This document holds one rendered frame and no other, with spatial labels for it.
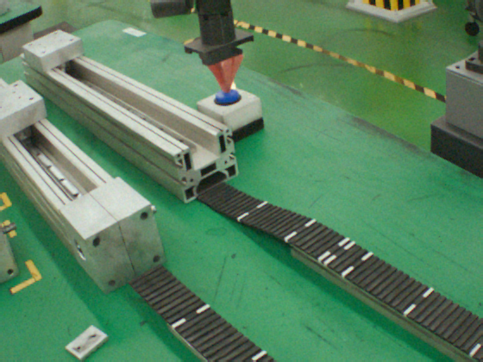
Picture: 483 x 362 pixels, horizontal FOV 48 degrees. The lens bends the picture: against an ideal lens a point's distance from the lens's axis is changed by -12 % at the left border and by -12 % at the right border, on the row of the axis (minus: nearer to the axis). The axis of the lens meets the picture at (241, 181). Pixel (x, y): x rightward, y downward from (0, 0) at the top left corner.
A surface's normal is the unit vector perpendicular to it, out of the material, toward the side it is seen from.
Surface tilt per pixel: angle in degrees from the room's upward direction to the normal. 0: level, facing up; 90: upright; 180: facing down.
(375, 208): 0
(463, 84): 90
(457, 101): 90
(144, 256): 90
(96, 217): 0
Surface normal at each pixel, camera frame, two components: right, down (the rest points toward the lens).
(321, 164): -0.13, -0.82
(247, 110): 0.61, 0.37
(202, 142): -0.78, 0.43
